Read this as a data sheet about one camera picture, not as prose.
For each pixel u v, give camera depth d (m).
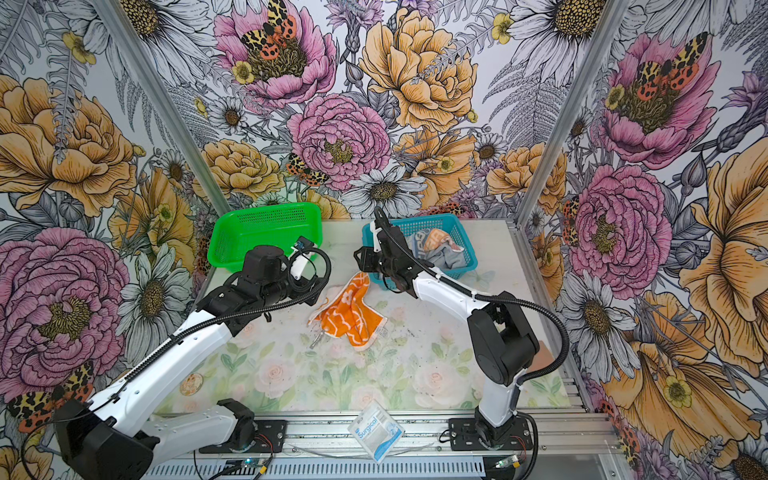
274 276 0.59
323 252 0.62
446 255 1.02
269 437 0.73
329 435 0.76
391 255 0.70
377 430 0.75
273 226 1.21
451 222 1.09
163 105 0.87
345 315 0.92
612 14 0.72
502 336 0.48
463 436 0.74
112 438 0.37
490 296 0.51
